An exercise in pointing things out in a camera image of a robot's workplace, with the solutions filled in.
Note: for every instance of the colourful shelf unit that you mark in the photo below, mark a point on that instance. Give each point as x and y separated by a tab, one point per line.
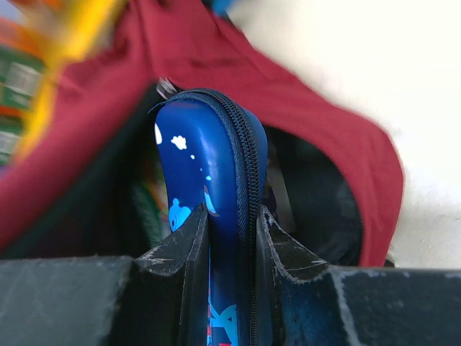
38	38

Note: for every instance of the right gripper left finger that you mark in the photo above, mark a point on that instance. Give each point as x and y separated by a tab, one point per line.
157	299

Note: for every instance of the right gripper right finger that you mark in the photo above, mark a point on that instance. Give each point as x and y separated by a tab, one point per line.
304	300

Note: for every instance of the green Treehouse book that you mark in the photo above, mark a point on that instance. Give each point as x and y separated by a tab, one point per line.
148	191

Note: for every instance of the red backpack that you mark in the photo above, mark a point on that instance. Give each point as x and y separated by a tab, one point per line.
184	42

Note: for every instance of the blue dinosaur pencil case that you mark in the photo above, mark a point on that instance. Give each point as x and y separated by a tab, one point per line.
214	152

